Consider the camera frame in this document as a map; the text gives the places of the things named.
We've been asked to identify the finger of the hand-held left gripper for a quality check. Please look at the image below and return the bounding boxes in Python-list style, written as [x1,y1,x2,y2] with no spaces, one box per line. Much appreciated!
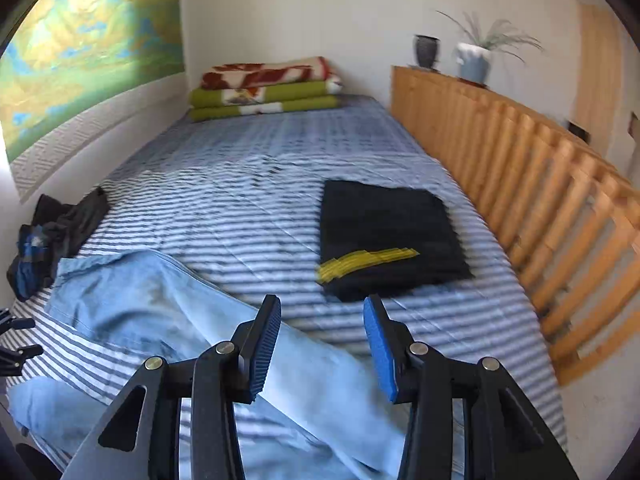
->
[0,344,44,377]
[0,308,36,333]

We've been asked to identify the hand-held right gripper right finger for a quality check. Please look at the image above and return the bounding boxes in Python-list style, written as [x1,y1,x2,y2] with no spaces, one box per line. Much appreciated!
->
[363,294,583,480]

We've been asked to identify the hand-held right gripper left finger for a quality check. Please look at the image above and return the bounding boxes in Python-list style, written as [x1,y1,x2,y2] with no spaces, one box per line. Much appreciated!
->
[60,294,282,480]

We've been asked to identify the light blue jeans pants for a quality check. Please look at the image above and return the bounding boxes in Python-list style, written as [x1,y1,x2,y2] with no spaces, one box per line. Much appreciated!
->
[7,249,416,480]

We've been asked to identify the folded black pants yellow stripe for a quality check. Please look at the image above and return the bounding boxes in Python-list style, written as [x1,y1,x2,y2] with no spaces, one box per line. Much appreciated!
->
[317,179,475,303]

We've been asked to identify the dark clothing pile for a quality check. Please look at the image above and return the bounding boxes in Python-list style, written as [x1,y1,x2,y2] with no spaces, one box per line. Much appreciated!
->
[6,186,111,301]

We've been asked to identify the blue white striped quilt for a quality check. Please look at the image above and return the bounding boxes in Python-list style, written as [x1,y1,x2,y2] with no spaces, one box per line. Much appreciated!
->
[7,94,568,480]

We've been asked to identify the folded green floral blanket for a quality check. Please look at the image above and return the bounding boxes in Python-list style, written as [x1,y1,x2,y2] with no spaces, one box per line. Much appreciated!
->
[187,56,345,123]

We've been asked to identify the dark ceramic pot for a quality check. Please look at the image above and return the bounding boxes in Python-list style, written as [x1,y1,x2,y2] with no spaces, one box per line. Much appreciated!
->
[413,35,442,70]

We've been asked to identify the potted plant in white pot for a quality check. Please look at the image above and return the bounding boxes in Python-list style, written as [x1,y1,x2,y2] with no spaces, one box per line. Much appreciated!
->
[435,10,543,86]

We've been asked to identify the wooden door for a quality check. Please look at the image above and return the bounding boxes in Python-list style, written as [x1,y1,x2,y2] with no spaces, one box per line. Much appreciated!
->
[575,2,626,161]

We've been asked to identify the wooden slatted bed rail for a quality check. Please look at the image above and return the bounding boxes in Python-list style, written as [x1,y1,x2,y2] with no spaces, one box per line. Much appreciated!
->
[390,65,633,386]

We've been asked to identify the wall map poster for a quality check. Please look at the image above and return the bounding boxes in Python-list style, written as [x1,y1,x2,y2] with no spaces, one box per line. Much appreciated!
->
[0,0,187,206]

